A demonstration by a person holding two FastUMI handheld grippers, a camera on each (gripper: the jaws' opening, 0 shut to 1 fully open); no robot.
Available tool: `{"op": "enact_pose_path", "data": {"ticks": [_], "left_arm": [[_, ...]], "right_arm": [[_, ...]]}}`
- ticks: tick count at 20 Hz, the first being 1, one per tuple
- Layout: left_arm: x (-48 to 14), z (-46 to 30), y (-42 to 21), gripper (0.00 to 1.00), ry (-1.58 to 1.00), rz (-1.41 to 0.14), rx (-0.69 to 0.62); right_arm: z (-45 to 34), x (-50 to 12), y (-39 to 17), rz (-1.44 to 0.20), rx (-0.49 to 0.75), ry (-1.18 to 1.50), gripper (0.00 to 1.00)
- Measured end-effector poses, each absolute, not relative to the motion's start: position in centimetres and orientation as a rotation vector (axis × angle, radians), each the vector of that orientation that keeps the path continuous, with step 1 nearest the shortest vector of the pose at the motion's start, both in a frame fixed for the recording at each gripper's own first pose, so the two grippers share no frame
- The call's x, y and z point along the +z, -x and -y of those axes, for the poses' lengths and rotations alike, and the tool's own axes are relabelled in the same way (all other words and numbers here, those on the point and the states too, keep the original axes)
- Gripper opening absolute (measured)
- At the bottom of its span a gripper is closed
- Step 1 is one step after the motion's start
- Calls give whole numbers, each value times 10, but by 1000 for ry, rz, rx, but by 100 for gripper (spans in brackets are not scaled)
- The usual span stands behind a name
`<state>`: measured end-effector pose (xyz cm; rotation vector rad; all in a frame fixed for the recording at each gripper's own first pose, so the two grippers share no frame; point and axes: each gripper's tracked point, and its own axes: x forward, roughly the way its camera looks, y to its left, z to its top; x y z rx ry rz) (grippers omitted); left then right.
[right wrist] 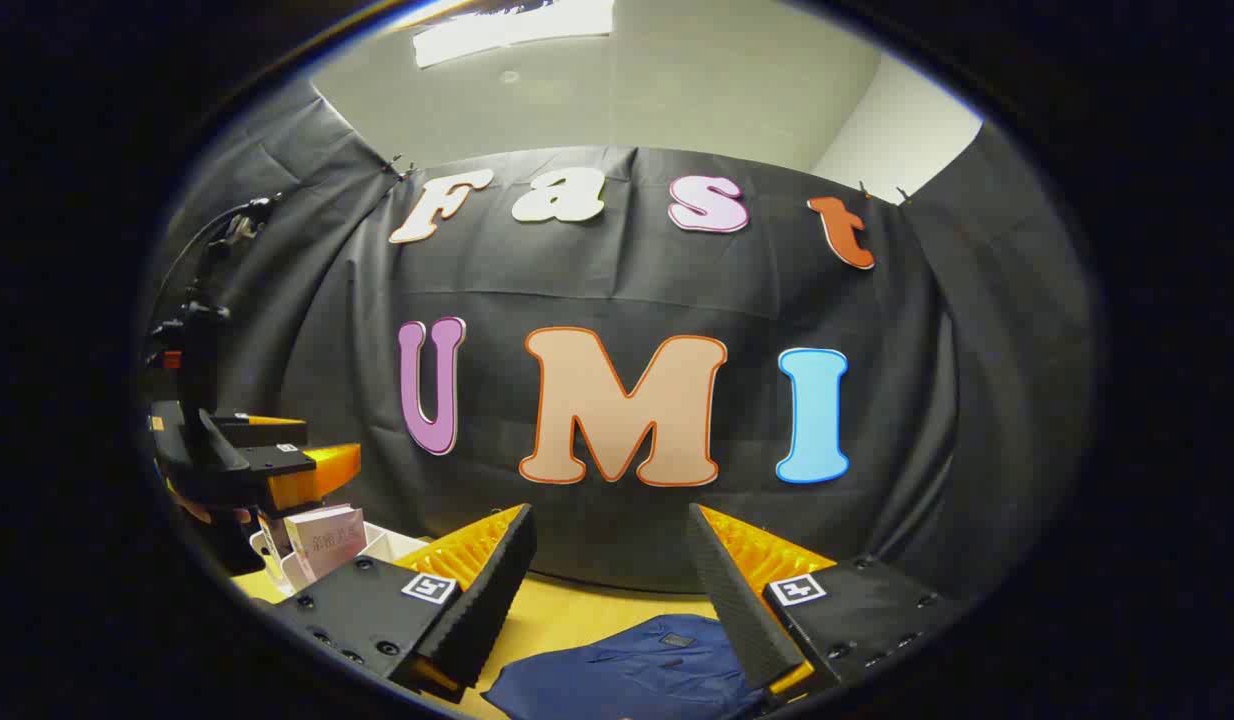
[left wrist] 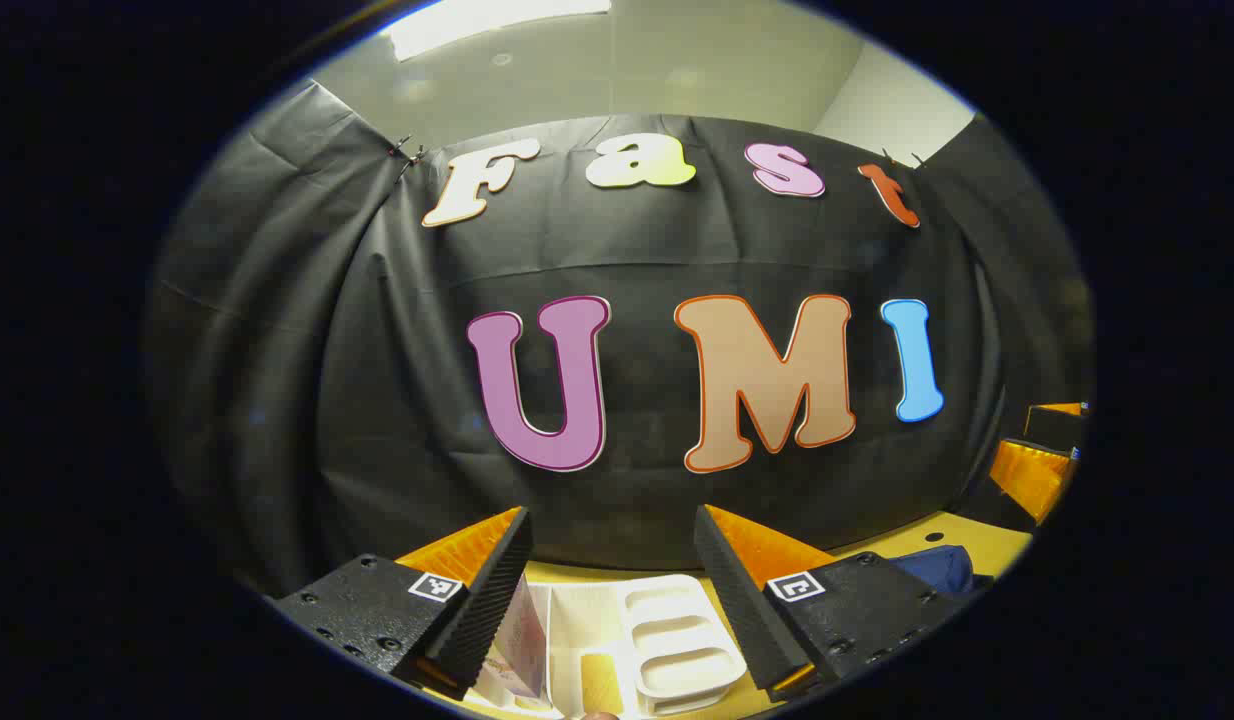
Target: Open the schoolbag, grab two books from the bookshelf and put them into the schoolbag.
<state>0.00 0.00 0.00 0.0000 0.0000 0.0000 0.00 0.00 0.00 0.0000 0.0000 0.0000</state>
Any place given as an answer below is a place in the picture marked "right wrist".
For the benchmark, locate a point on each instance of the pink cover book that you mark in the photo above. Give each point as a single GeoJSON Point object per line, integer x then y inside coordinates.
{"type": "Point", "coordinates": [327, 540]}

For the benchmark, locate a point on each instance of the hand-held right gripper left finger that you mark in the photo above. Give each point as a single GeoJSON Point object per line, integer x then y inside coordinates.
{"type": "Point", "coordinates": [482, 610]}

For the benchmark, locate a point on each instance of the ceiling light panel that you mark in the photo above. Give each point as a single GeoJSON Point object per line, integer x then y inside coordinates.
{"type": "Point", "coordinates": [512, 30]}

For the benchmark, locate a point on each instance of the black backdrop cloth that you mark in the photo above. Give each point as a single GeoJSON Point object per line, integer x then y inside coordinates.
{"type": "Point", "coordinates": [677, 290]}

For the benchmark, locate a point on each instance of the black cloth clip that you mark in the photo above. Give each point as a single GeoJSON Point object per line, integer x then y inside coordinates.
{"type": "Point", "coordinates": [863, 188]}
{"type": "Point", "coordinates": [401, 167]}

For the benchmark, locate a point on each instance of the blue schoolbag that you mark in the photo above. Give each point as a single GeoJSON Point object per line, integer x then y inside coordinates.
{"type": "Point", "coordinates": [627, 670]}

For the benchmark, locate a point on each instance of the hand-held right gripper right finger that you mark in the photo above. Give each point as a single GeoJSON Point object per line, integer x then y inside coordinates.
{"type": "Point", "coordinates": [742, 610]}

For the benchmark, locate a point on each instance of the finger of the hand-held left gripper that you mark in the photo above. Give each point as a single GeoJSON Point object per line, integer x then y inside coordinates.
{"type": "Point", "coordinates": [262, 430]}
{"type": "Point", "coordinates": [307, 475]}

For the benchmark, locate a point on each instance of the round ceiling sensor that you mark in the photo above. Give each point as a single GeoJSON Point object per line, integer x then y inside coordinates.
{"type": "Point", "coordinates": [509, 76]}

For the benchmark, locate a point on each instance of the white plastic bookshelf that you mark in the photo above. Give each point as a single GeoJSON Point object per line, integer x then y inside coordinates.
{"type": "Point", "coordinates": [387, 545]}

